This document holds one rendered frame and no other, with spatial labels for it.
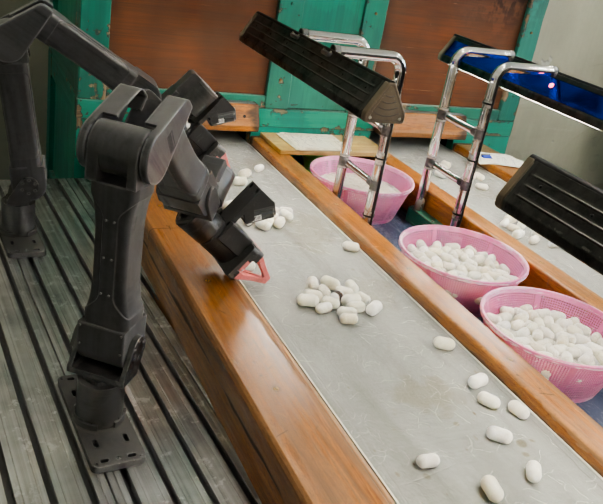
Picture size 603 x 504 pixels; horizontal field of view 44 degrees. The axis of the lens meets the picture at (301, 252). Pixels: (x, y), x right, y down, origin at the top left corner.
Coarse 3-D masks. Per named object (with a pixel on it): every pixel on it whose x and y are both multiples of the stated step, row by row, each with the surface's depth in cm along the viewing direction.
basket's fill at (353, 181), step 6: (324, 174) 194; (330, 174) 195; (348, 174) 196; (330, 180) 191; (348, 180) 191; (354, 180) 191; (360, 180) 192; (348, 186) 187; (354, 186) 187; (360, 186) 190; (366, 186) 188; (384, 186) 194; (390, 186) 195; (384, 192) 190; (390, 192) 188; (396, 192) 191; (342, 198) 180; (348, 198) 181; (360, 204) 179; (360, 210) 179
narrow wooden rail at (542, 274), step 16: (384, 176) 203; (416, 176) 194; (416, 192) 189; (432, 192) 184; (400, 208) 196; (432, 208) 184; (448, 208) 178; (448, 224) 178; (464, 224) 172; (480, 224) 169; (512, 240) 163; (496, 256) 163; (528, 256) 156; (544, 272) 150; (560, 272) 151; (544, 288) 150; (560, 288) 146; (576, 288) 145; (592, 304) 140
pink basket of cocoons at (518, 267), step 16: (400, 240) 151; (416, 240) 160; (432, 240) 163; (464, 240) 163; (480, 240) 162; (496, 240) 160; (512, 256) 157; (432, 272) 142; (512, 272) 155; (528, 272) 147; (448, 288) 143; (464, 288) 141; (480, 288) 141; (496, 288) 142; (464, 304) 144
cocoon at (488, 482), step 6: (486, 480) 90; (492, 480) 90; (486, 486) 90; (492, 486) 89; (498, 486) 89; (486, 492) 89; (492, 492) 89; (498, 492) 89; (492, 498) 89; (498, 498) 88
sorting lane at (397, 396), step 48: (240, 144) 202; (288, 192) 174; (288, 240) 149; (336, 240) 154; (288, 288) 131; (384, 288) 137; (288, 336) 116; (336, 336) 119; (384, 336) 121; (432, 336) 124; (336, 384) 106; (384, 384) 109; (432, 384) 111; (384, 432) 98; (432, 432) 100; (480, 432) 102; (528, 432) 104; (384, 480) 90; (432, 480) 91; (480, 480) 93; (528, 480) 94; (576, 480) 96
